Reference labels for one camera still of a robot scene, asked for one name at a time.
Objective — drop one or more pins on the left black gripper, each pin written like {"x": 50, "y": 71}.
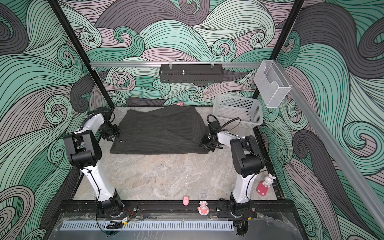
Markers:
{"x": 108, "y": 137}

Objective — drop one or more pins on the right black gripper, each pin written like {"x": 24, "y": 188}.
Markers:
{"x": 203, "y": 144}

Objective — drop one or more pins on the dark grey striped shirt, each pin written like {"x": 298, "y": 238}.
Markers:
{"x": 166, "y": 131}

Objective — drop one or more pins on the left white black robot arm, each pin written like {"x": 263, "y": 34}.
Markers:
{"x": 84, "y": 153}

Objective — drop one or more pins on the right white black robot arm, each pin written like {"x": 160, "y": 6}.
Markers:
{"x": 246, "y": 157}

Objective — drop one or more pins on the white plastic mesh basket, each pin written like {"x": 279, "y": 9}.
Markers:
{"x": 227, "y": 107}

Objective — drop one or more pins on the small pink front toy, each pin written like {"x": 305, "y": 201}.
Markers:
{"x": 186, "y": 200}

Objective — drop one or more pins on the pink white doll figure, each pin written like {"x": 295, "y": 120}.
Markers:
{"x": 203, "y": 208}

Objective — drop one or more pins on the white bunny on pink stand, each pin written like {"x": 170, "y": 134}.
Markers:
{"x": 263, "y": 186}

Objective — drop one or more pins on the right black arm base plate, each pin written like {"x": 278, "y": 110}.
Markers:
{"x": 231, "y": 209}

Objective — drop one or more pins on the aluminium rear rail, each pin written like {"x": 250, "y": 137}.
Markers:
{"x": 138, "y": 64}

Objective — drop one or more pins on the aluminium rail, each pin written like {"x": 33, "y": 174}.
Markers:
{"x": 355, "y": 173}
{"x": 138, "y": 64}

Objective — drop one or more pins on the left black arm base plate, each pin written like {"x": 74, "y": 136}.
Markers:
{"x": 128, "y": 209}

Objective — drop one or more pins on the black perforated wall shelf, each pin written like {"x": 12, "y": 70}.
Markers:
{"x": 196, "y": 74}

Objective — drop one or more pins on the white slotted cable duct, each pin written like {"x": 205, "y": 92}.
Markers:
{"x": 182, "y": 225}

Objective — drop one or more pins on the clear plastic wall holder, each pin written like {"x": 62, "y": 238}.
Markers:
{"x": 272, "y": 82}

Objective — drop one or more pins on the aluminium right rail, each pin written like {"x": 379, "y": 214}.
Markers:
{"x": 355, "y": 173}

